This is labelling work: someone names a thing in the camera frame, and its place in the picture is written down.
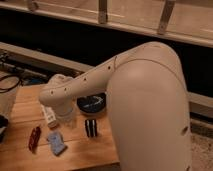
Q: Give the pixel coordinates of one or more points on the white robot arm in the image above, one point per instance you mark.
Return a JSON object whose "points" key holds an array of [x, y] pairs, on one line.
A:
{"points": [[147, 106]]}

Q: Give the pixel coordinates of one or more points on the black and white striped eraser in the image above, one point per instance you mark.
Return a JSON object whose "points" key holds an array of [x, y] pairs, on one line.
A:
{"points": [[91, 127]]}

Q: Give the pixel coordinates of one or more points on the black round bowl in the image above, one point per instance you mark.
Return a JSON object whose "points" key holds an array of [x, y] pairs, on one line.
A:
{"points": [[92, 104]]}

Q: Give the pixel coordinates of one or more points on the white glue tube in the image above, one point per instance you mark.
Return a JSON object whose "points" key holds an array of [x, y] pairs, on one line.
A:
{"points": [[49, 116]]}

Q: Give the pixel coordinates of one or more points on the wooden table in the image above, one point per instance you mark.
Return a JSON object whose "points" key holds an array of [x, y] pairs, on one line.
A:
{"points": [[82, 152]]}

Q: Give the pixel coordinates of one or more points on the dark object at left edge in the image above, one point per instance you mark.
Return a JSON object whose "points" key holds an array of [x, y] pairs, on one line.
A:
{"points": [[3, 125]]}

